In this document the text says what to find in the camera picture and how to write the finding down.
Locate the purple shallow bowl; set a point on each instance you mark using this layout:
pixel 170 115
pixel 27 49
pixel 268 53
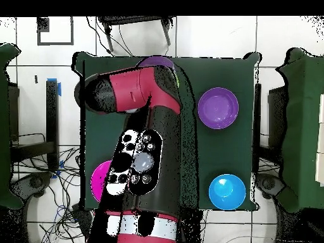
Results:
pixel 218 108
pixel 157 61

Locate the light blue bowl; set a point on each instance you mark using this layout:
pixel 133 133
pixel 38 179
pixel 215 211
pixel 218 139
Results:
pixel 227 195

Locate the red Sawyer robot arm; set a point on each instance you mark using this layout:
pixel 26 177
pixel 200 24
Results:
pixel 164 177

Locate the dark green tablecloth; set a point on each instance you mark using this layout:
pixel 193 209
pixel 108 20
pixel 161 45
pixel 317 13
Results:
pixel 222 152

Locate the large pink bowl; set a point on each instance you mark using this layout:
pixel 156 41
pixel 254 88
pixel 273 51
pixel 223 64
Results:
pixel 98 179

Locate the blue tape strip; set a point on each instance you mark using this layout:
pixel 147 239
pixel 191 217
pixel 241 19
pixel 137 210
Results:
pixel 59 89

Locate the black power strip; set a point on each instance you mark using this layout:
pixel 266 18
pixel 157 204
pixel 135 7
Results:
pixel 82 217

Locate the black stool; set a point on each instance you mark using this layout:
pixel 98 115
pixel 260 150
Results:
pixel 131 19

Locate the grey chair base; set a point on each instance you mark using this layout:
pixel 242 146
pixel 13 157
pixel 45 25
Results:
pixel 33 183
pixel 269 184

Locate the small black floor marker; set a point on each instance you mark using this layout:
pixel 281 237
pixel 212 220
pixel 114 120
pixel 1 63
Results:
pixel 36 79

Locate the green cloth side table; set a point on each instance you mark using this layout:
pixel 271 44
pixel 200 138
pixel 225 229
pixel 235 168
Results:
pixel 303 114
pixel 5 114

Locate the black stand frame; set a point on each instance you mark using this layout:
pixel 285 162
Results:
pixel 52 114

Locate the black square floor frame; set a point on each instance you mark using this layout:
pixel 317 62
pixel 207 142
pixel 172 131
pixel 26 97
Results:
pixel 38 35

